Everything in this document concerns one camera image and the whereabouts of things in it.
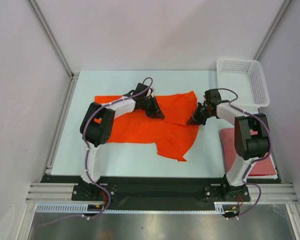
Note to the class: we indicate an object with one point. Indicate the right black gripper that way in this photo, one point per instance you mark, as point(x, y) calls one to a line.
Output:
point(193, 120)

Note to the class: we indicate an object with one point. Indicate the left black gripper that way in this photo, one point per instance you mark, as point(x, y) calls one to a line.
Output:
point(155, 112)

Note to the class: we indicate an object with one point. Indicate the orange t shirt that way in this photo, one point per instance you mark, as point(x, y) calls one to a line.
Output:
point(172, 136)

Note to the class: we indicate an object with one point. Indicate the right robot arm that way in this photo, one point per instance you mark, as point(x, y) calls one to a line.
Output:
point(252, 140)

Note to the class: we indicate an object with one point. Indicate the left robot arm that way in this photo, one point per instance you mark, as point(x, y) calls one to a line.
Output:
point(97, 126)

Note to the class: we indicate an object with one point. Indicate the white plastic basket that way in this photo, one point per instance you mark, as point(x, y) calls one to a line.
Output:
point(246, 78)

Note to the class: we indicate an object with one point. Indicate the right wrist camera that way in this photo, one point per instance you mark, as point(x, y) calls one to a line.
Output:
point(212, 96)

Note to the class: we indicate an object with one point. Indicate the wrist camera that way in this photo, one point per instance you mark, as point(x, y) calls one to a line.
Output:
point(143, 90)
point(212, 96)

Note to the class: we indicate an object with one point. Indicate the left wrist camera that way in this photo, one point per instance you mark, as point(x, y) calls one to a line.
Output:
point(143, 90)

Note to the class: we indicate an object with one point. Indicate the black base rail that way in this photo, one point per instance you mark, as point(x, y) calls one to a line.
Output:
point(168, 193)

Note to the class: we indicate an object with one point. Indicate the white cable duct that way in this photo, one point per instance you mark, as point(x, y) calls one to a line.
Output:
point(94, 208)

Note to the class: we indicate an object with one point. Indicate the aluminium frame bar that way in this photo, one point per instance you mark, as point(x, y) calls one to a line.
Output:
point(62, 193)

